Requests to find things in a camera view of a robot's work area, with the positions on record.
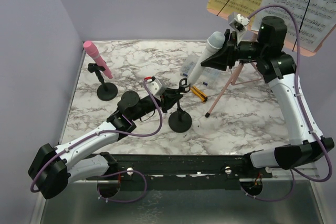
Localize pink toy microphone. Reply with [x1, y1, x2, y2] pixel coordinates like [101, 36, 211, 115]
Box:
[83, 41, 113, 79]

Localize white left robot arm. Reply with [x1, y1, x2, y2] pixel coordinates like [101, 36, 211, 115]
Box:
[28, 85, 186, 199]

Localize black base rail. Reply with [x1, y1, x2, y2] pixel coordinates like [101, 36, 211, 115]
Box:
[101, 152, 272, 191]

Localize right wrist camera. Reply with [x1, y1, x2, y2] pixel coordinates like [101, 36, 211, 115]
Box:
[228, 12, 250, 44]

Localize white toy microphone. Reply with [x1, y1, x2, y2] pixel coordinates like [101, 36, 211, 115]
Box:
[187, 31, 220, 87]

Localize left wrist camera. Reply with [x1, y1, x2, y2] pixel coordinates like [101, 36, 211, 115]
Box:
[144, 77, 167, 97]

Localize black round-base mic stand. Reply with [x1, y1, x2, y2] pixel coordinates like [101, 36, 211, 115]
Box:
[169, 78, 192, 133]

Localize clear plastic organizer box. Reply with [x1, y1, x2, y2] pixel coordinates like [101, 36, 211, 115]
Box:
[180, 55, 222, 87]

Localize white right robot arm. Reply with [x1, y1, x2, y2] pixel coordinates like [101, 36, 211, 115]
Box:
[200, 16, 334, 178]

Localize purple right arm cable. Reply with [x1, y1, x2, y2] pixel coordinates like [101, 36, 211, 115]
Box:
[246, 4, 333, 183]

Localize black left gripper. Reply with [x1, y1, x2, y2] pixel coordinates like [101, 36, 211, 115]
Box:
[131, 88, 182, 121]

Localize pink music stand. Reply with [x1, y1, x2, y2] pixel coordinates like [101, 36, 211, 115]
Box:
[205, 6, 318, 118]

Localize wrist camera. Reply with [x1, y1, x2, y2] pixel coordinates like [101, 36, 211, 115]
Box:
[144, 77, 167, 97]
[228, 12, 250, 44]

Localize black left mic stand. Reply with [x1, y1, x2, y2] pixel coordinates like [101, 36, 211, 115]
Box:
[88, 63, 118, 101]

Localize white sheet music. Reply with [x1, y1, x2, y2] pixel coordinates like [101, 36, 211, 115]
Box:
[251, 0, 335, 57]

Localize yellow utility knife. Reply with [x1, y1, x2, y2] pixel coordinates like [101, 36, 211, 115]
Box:
[191, 86, 208, 103]

